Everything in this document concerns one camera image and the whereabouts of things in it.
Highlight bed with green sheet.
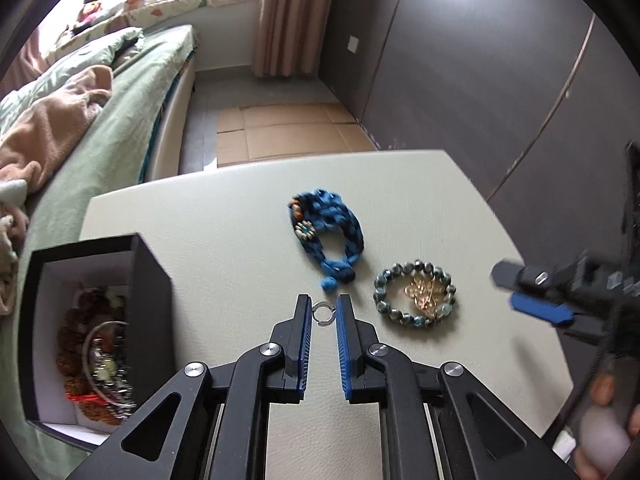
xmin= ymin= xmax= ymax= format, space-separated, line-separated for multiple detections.
xmin=0 ymin=25 xmax=198 ymax=461

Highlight person's right hand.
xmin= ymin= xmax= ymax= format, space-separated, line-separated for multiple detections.
xmin=572 ymin=370 xmax=640 ymax=478

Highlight black jewelry box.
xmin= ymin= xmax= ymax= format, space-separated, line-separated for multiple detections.
xmin=17 ymin=232 xmax=175 ymax=453

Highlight pink curtain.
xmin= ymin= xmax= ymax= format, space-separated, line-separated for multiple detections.
xmin=5 ymin=35 xmax=46 ymax=91
xmin=250 ymin=0 xmax=341 ymax=78

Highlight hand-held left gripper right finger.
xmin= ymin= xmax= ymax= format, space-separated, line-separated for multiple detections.
xmin=336 ymin=294 xmax=576 ymax=480

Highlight grey wardrobe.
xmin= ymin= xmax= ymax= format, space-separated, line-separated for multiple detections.
xmin=320 ymin=0 xmax=640 ymax=311

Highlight green bead bracelet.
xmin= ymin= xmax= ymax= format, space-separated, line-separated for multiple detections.
xmin=372 ymin=259 xmax=457 ymax=328

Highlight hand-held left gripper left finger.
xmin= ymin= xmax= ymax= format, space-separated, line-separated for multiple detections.
xmin=65 ymin=294 xmax=313 ymax=480

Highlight cardboard floor sheets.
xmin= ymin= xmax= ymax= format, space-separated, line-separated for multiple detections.
xmin=216 ymin=101 xmax=378 ymax=167

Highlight pale green quilt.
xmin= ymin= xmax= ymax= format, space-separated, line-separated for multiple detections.
xmin=0 ymin=27 xmax=146 ymax=126

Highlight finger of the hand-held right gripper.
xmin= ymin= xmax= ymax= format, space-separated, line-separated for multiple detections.
xmin=508 ymin=294 xmax=608 ymax=339
xmin=490 ymin=259 xmax=553 ymax=293

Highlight brown bead bracelet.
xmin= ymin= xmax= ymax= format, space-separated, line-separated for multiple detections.
xmin=55 ymin=285 xmax=131 ymax=426

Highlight printed window seat cushion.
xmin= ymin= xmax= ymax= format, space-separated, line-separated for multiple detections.
xmin=45 ymin=0 xmax=263 ymax=56

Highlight blue braided bracelet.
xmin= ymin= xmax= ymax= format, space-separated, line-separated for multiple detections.
xmin=287 ymin=189 xmax=366 ymax=293

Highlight gold brooch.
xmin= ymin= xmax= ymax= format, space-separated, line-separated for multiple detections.
xmin=402 ymin=272 xmax=448 ymax=318

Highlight pink fleece blanket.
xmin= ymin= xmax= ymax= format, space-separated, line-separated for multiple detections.
xmin=0 ymin=65 xmax=115 ymax=316

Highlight silver bangle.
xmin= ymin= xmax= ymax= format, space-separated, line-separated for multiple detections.
xmin=81 ymin=321 xmax=138 ymax=408

